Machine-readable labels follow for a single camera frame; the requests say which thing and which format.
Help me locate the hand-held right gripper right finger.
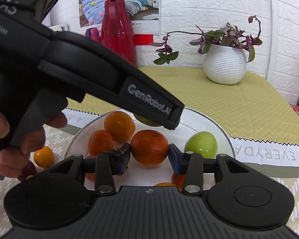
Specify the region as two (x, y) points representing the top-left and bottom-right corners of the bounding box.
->
(168, 143), (251, 196)

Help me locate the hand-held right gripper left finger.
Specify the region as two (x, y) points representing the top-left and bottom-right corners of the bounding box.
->
(43, 143), (132, 195)

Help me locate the white plate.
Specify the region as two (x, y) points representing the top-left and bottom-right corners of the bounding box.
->
(64, 107), (237, 191)

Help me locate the dark orange tangerine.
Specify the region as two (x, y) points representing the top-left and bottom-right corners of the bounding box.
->
(130, 129), (170, 166)

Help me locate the large green jujube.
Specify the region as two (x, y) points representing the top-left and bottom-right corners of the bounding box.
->
(184, 131), (218, 159)

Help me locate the small green jujube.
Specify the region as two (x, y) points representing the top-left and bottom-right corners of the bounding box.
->
(133, 113), (162, 127)

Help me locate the person's left hand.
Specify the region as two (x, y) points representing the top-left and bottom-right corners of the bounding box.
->
(0, 107), (68, 195)

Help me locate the white water dispenser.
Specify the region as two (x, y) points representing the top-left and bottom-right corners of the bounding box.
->
(48, 23), (70, 32)

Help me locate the pink bottle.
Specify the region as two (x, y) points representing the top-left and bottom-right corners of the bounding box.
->
(85, 27), (102, 43)

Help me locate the red thermos jug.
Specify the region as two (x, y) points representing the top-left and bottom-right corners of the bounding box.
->
(101, 0), (138, 67)

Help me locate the small yellow orange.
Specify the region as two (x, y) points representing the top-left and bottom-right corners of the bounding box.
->
(33, 146), (55, 168)

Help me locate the yellow-green checked tablecloth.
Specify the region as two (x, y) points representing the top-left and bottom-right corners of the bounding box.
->
(75, 66), (299, 145)

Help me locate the dark red plum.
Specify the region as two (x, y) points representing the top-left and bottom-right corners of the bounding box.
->
(17, 160), (37, 182)

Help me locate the beige chevron tablecloth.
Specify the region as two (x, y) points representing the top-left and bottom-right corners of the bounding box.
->
(0, 107), (299, 239)

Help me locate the purple plant in white pot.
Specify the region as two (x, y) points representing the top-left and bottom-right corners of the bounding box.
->
(149, 15), (263, 84)

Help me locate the bedding wall poster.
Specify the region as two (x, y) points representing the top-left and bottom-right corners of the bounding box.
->
(78, 0), (161, 45)

